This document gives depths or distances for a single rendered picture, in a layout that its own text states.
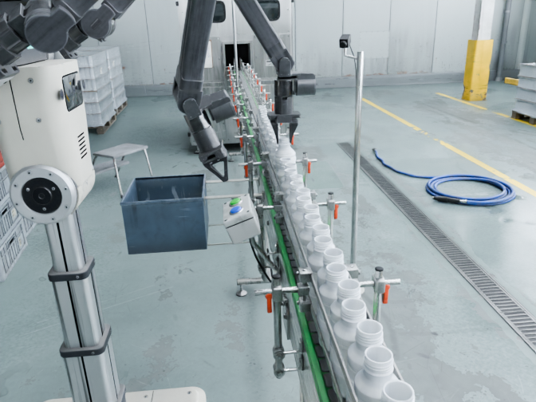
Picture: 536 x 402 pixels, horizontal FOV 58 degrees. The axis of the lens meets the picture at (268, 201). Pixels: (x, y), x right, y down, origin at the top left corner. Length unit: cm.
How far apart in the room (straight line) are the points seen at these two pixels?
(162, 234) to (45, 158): 75
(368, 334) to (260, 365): 179
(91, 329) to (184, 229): 57
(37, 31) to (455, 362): 224
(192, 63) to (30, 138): 43
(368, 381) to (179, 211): 132
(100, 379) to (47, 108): 83
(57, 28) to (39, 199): 46
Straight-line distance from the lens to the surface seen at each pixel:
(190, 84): 116
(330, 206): 138
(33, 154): 129
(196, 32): 112
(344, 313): 76
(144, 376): 252
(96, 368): 161
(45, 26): 106
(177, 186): 216
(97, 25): 149
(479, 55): 1001
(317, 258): 97
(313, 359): 92
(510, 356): 273
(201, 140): 124
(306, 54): 1166
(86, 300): 149
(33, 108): 125
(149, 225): 191
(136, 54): 1165
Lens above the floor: 158
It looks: 21 degrees down
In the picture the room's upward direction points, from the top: 2 degrees counter-clockwise
